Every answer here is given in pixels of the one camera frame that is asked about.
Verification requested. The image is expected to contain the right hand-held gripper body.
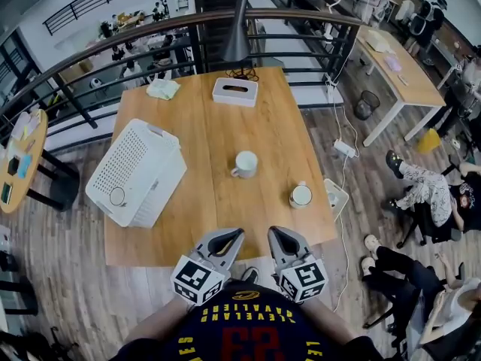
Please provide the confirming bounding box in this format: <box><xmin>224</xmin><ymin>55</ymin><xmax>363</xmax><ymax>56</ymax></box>
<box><xmin>273</xmin><ymin>253</ymin><xmax>329</xmax><ymax>305</ymax></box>

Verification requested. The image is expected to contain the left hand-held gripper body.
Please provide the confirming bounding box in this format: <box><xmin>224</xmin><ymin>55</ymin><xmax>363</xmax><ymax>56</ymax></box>
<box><xmin>170</xmin><ymin>247</ymin><xmax>232</xmax><ymax>308</ymax></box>

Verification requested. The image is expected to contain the plain white mug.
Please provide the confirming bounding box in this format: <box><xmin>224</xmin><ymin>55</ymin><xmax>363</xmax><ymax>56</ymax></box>
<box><xmin>230</xmin><ymin>150</ymin><xmax>259</xmax><ymax>180</ymax></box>

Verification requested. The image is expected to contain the white plastic basket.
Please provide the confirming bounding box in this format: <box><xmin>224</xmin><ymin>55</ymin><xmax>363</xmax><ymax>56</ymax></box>
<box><xmin>85</xmin><ymin>118</ymin><xmax>188</xmax><ymax>228</ymax></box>

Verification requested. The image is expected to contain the person's right forearm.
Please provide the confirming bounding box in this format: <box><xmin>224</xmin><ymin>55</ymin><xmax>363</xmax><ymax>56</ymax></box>
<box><xmin>304</xmin><ymin>299</ymin><xmax>362</xmax><ymax>349</ymax></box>

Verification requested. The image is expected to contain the person's left forearm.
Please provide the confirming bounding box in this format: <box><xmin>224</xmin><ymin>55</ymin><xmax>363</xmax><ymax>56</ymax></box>
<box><xmin>123</xmin><ymin>297</ymin><xmax>196</xmax><ymax>353</ymax></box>

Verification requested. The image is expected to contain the white tissue box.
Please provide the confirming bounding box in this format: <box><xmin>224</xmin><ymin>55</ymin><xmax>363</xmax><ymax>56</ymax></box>
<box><xmin>212</xmin><ymin>77</ymin><xmax>259</xmax><ymax>108</ymax></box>

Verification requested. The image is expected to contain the cream tissue box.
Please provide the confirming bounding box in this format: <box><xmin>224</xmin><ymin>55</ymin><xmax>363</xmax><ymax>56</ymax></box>
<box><xmin>365</xmin><ymin>29</ymin><xmax>392</xmax><ymax>52</ymax></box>

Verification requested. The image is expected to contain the white floor bin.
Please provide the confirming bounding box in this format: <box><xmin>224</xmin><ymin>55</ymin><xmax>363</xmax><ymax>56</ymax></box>
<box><xmin>322</xmin><ymin>177</ymin><xmax>350</xmax><ymax>223</ymax></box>

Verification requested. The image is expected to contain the person's dark blue jersey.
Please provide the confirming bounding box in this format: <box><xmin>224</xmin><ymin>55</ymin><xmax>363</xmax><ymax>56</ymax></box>
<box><xmin>108</xmin><ymin>280</ymin><xmax>384</xmax><ymax>361</ymax></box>

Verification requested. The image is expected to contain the black office chair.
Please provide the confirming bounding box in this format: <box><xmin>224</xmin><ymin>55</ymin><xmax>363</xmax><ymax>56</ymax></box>
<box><xmin>362</xmin><ymin>261</ymin><xmax>467</xmax><ymax>353</ymax></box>
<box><xmin>396</xmin><ymin>197</ymin><xmax>463</xmax><ymax>250</ymax></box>

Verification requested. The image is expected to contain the white power strip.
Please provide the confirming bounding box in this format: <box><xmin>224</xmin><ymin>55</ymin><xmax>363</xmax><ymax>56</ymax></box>
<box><xmin>333</xmin><ymin>138</ymin><xmax>357</xmax><ymax>159</ymax></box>

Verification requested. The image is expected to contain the pale green folded cloth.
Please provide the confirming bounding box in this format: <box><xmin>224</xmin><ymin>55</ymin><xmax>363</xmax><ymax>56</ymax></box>
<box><xmin>145</xmin><ymin>79</ymin><xmax>181</xmax><ymax>101</ymax></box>

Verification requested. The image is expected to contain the black mesh waste basket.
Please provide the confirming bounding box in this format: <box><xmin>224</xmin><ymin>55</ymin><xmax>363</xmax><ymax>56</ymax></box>
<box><xmin>354</xmin><ymin>89</ymin><xmax>381</xmax><ymax>121</ymax></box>

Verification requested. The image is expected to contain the yellow bag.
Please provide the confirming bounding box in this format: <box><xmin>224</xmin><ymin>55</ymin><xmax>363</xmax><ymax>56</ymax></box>
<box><xmin>416</xmin><ymin>128</ymin><xmax>441</xmax><ymax>155</ymax></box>

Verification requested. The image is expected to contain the black stool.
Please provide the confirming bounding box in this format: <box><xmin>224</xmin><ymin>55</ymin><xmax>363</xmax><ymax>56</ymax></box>
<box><xmin>0</xmin><ymin>250</ymin><xmax>38</xmax><ymax>315</ymax></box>

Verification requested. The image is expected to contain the black cone desk lamp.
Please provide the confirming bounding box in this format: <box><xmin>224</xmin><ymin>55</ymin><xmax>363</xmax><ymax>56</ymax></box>
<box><xmin>222</xmin><ymin>0</ymin><xmax>260</xmax><ymax>82</ymax></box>

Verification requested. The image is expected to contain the round wooden table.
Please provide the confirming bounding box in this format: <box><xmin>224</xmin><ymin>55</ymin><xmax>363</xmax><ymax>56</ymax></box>
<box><xmin>0</xmin><ymin>108</ymin><xmax>80</xmax><ymax>214</ymax></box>

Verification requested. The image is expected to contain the long wooden table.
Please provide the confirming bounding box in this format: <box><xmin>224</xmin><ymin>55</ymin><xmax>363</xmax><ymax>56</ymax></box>
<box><xmin>352</xmin><ymin>24</ymin><xmax>447</xmax><ymax>148</ymax></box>

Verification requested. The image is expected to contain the light blue cloth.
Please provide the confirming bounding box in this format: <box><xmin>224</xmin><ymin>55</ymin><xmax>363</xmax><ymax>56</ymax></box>
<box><xmin>17</xmin><ymin>154</ymin><xmax>33</xmax><ymax>180</ymax></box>

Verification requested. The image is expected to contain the pastel paper stack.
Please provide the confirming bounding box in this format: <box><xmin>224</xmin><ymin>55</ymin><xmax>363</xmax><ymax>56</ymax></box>
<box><xmin>9</xmin><ymin>111</ymin><xmax>42</xmax><ymax>142</ymax></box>

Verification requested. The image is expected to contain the white power cable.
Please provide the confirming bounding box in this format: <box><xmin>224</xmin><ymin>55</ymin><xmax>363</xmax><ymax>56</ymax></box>
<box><xmin>323</xmin><ymin>71</ymin><xmax>362</xmax><ymax>314</ymax></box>

